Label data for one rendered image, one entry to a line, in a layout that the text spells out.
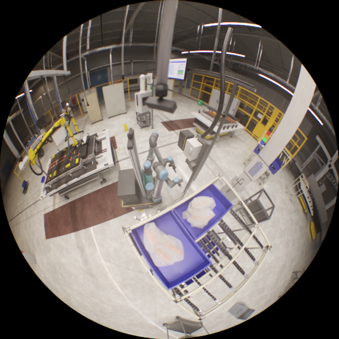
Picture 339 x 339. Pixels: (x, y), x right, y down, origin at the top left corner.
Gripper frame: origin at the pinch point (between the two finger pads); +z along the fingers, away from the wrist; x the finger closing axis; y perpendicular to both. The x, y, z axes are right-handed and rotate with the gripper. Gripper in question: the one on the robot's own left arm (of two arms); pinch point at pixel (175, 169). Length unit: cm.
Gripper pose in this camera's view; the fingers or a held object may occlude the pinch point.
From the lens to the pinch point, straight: 212.2
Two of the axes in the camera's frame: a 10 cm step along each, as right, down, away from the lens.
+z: 3.3, 6.2, 7.1
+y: 9.4, -2.7, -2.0
